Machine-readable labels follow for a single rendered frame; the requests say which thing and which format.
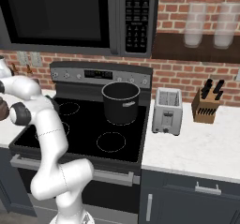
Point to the black microwave oven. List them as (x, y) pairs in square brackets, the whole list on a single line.
[(59, 15)]

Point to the black and steel stove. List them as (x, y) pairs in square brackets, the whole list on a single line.
[(93, 131)]

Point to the wooden knife block with knives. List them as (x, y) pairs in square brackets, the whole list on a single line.
[(204, 109)]

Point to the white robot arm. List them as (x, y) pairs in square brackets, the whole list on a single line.
[(50, 131)]

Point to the clear glass jar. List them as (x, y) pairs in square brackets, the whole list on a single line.
[(194, 24), (225, 24)]

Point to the dark wooden wall shelf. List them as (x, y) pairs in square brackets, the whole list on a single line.
[(193, 51)]

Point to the brown bottle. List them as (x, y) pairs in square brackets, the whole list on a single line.
[(30, 72), (14, 69)]

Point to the grey stove knob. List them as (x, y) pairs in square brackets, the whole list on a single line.
[(66, 75), (79, 76), (144, 82), (119, 79), (55, 74), (132, 80)]

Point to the dark grey cupboard door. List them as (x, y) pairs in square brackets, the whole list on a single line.
[(187, 210)]

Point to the grey wall outlet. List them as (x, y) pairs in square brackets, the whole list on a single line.
[(22, 58), (238, 75), (36, 59)]

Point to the brown kettle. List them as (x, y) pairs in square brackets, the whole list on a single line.
[(3, 109)]

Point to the black cooking pot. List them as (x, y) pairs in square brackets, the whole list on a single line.
[(121, 109)]

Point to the dark grey base cabinet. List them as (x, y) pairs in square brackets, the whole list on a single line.
[(12, 184)]

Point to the dark grey drawer front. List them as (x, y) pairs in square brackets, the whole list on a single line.
[(175, 184)]

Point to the silver toaster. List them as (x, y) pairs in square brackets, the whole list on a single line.
[(167, 115)]

